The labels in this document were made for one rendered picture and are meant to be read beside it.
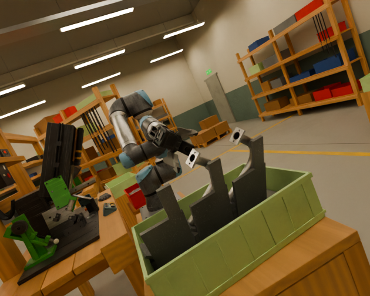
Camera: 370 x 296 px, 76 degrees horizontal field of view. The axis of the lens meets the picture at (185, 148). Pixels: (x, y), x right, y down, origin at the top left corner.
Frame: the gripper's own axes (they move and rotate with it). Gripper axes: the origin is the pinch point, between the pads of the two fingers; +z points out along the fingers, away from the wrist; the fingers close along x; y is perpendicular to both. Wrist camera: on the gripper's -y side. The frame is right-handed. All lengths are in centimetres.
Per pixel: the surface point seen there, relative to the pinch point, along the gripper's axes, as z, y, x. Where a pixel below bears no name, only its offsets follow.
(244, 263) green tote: 25.4, -17.5, -21.4
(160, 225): 7.6, 4.2, -23.1
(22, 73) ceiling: -853, 64, -102
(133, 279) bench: -20, -19, -73
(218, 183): 8.3, -9.6, -4.7
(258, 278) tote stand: 30.5, -19.0, -22.2
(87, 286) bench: -125, -55, -188
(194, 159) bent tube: 2.4, -0.6, -0.8
